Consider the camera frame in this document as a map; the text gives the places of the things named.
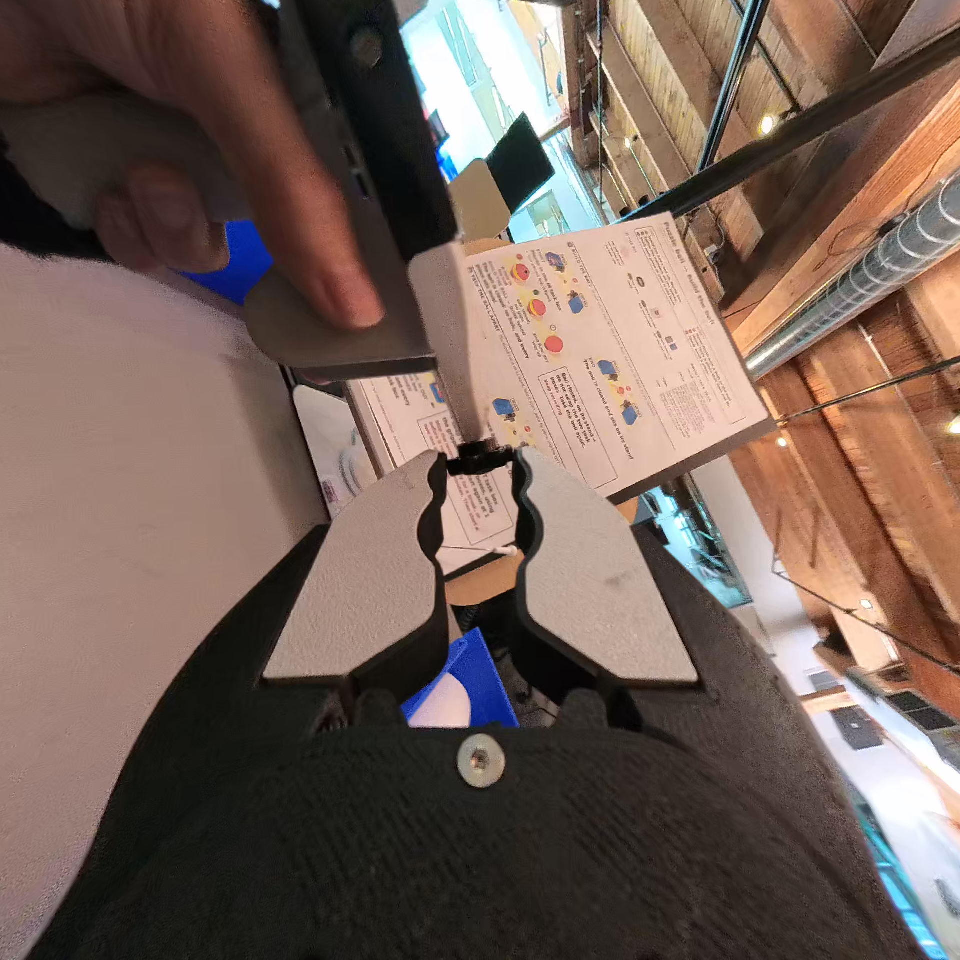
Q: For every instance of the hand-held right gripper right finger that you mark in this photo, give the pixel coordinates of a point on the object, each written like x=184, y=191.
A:
x=600, y=592

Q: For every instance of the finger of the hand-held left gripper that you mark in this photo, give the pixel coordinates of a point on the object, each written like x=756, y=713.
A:
x=390, y=349
x=454, y=330

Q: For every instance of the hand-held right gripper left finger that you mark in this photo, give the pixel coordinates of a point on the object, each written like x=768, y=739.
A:
x=360, y=600

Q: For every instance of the black knob thumb screw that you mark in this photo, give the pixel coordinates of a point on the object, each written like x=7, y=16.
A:
x=480, y=457

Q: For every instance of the blue plastic bin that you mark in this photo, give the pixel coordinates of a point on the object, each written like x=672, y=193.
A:
x=480, y=660
x=240, y=262

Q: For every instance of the person's left hand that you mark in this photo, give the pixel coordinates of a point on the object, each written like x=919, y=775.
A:
x=225, y=60

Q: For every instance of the white tablet stand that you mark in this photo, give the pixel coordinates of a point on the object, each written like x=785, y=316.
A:
x=330, y=450

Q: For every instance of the white round pad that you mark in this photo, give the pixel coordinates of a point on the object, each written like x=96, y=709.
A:
x=360, y=465

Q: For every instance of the cardboard panel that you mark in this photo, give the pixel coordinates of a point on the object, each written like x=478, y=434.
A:
x=480, y=199

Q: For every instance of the black monitor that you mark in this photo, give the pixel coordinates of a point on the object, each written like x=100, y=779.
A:
x=525, y=161

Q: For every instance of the black metal ceiling rail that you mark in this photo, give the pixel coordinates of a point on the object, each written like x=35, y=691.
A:
x=825, y=112
x=733, y=82

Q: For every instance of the silver insulated duct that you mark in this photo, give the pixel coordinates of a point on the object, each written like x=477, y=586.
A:
x=862, y=277

